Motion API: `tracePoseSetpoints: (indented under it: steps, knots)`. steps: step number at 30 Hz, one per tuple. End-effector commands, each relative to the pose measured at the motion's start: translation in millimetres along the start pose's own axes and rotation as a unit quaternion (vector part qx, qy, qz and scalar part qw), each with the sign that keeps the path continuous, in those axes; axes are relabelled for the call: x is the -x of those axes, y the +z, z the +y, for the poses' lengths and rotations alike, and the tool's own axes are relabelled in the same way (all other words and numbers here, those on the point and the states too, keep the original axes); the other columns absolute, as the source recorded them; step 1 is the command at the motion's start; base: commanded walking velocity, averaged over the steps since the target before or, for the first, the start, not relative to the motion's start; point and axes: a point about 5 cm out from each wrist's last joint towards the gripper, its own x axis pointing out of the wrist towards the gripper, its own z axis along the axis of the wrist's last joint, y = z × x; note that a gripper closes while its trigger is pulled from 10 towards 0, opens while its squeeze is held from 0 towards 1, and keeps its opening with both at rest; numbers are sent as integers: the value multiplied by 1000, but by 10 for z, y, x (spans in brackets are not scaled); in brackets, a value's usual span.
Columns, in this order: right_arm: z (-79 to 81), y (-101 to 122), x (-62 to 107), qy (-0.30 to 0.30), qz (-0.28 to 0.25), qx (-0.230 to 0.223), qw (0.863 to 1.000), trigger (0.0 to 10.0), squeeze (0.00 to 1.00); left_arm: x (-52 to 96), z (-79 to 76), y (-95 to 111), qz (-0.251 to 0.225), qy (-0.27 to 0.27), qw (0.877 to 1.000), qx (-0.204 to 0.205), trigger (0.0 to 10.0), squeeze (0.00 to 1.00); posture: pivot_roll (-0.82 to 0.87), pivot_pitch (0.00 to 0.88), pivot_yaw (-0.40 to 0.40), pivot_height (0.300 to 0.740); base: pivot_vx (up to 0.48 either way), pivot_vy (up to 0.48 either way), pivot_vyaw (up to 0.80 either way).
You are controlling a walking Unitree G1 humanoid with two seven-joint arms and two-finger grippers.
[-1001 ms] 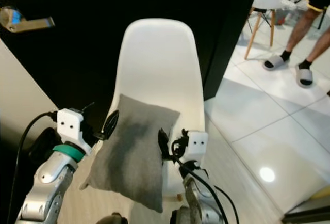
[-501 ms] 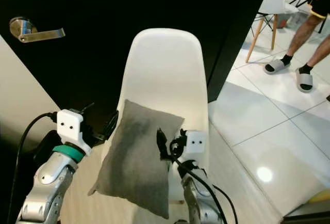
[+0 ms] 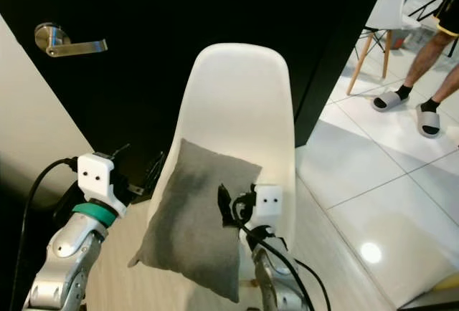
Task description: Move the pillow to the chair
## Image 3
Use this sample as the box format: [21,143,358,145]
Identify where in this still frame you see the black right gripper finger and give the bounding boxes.
[217,183,242,230]

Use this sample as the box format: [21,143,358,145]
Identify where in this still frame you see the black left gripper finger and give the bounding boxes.
[147,152,166,191]

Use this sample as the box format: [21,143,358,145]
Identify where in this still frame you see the grey square pillow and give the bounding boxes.
[128,139,263,304]

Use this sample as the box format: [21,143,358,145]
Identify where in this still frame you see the white plastic shell chair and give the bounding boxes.
[151,42,299,284]

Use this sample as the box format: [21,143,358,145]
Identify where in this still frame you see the white chair with wooden legs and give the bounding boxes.
[346,0,411,97]

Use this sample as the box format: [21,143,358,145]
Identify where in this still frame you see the black door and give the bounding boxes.
[0,0,392,191]

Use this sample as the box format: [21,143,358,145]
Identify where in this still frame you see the grey slide slipper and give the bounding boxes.
[415,104,443,139]
[372,90,410,113]

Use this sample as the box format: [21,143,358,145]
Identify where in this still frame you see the person in black shorts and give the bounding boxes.
[393,0,459,115]

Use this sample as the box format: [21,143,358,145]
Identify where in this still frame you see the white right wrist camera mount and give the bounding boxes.
[247,184,285,230]

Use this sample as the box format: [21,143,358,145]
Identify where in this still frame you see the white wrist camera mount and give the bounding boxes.
[77,152,127,218]
[247,184,285,230]

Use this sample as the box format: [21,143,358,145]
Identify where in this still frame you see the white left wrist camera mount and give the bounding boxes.
[77,152,127,218]

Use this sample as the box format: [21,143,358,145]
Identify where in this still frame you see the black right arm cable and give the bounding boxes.
[240,221,332,311]

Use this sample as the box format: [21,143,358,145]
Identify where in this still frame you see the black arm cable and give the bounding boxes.
[17,157,81,311]
[240,221,332,311]

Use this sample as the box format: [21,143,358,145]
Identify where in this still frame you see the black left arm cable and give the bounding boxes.
[17,157,81,311]

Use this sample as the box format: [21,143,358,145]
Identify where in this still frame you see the silver lever door handle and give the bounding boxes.
[34,22,109,58]

